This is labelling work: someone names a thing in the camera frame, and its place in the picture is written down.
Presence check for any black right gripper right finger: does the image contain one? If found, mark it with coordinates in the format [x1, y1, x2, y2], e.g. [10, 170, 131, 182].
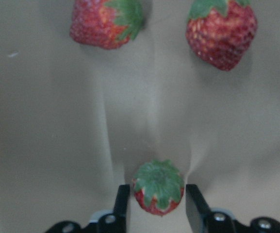
[185, 184, 280, 233]

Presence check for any strawberry of pair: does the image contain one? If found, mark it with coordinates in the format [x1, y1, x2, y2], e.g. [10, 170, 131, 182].
[69, 0, 144, 50]
[185, 0, 258, 71]

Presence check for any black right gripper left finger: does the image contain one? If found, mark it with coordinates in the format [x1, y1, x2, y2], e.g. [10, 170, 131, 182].
[46, 184, 130, 233]

